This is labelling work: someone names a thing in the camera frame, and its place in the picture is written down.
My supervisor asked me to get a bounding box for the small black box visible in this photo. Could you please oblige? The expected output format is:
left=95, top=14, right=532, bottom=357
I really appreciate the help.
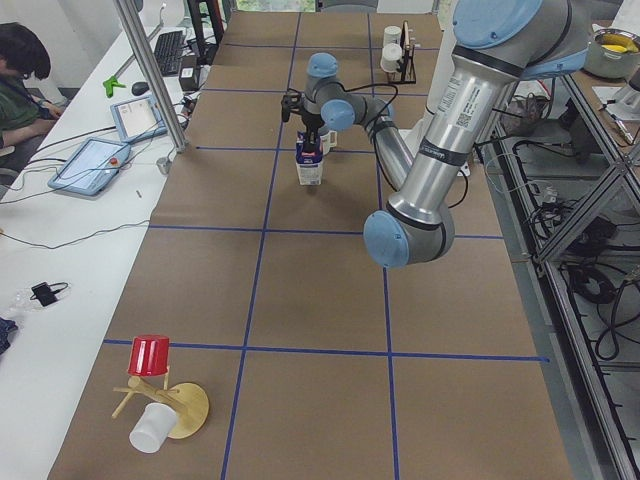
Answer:
left=178, top=55, right=209, bottom=92

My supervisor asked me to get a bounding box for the aluminium frame post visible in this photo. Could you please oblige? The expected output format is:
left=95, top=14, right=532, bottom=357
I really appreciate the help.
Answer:
left=114, top=0, right=187, bottom=153

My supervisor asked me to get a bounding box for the wooden mug tree stand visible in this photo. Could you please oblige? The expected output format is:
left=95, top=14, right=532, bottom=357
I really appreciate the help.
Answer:
left=111, top=373, right=210, bottom=440

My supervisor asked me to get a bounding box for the steel pot with yellow item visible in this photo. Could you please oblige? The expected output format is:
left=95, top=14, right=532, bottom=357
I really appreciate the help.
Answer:
left=583, top=28, right=639, bottom=79

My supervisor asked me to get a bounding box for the white cup on stand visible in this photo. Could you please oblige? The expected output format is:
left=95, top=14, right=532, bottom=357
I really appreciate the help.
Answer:
left=129, top=402, right=178, bottom=454

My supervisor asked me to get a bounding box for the white HOME mug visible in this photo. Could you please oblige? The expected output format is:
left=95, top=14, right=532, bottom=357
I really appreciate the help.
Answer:
left=320, top=130, right=338, bottom=155

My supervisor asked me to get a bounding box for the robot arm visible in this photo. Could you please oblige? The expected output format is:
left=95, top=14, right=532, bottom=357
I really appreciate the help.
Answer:
left=301, top=1, right=590, bottom=268

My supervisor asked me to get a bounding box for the red cup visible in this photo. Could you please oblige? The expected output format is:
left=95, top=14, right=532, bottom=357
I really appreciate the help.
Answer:
left=127, top=334, right=170, bottom=377

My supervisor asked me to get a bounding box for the brown handbag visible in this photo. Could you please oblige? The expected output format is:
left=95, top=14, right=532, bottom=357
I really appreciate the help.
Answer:
left=500, top=94, right=549, bottom=136

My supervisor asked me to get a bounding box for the white mug lower rack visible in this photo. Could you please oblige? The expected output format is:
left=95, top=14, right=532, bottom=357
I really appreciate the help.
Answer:
left=380, top=43, right=403, bottom=74

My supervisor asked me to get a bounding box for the white mug rack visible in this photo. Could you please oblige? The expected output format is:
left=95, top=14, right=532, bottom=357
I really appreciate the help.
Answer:
left=383, top=25, right=402, bottom=46
left=380, top=43, right=403, bottom=74

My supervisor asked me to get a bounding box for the green plastic tool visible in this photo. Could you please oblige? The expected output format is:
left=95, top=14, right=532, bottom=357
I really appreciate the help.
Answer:
left=102, top=76, right=125, bottom=98

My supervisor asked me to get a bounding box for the teach pendant tablet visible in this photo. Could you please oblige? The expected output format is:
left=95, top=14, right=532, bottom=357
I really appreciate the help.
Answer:
left=110, top=95, right=167, bottom=143
left=47, top=137, right=131, bottom=197

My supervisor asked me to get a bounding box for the small black device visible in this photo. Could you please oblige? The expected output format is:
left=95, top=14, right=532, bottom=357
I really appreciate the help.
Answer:
left=31, top=282, right=69, bottom=307

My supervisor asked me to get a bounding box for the near teach pendant tablet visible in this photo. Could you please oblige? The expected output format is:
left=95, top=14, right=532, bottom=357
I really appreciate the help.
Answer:
left=47, top=137, right=131, bottom=197

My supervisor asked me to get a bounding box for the person in green shirt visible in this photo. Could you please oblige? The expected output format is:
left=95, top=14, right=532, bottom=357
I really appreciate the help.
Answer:
left=1, top=22, right=63, bottom=172

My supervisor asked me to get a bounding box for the black computer mouse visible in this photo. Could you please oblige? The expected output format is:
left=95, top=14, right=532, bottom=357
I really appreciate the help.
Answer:
left=131, top=81, right=149, bottom=96

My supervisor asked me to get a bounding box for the black wire mug rack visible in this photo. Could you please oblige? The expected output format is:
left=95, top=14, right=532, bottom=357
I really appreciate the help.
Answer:
left=383, top=21, right=417, bottom=84

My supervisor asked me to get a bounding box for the far teach pendant tablet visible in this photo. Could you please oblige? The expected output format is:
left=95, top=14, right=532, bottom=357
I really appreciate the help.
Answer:
left=110, top=95, right=167, bottom=143

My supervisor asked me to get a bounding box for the blue Pascual milk carton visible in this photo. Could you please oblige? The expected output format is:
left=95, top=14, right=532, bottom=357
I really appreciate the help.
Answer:
left=295, top=131, right=324, bottom=186

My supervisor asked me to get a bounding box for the small metal cylinder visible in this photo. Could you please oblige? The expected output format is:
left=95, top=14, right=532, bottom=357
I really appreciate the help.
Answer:
left=156, top=158, right=171, bottom=175

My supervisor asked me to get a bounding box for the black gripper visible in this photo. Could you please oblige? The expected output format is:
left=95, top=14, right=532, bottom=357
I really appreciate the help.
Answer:
left=300, top=107, right=323, bottom=148

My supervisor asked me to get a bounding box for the white mug upper rack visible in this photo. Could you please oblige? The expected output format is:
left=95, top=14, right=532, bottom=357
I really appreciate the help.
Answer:
left=383, top=25, right=402, bottom=46

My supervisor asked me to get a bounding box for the black keyboard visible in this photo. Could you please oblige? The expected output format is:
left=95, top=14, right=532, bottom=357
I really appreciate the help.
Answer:
left=154, top=31, right=184, bottom=76

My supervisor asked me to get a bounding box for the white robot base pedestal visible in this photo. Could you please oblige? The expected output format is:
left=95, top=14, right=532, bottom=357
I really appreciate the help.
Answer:
left=400, top=26, right=456, bottom=155

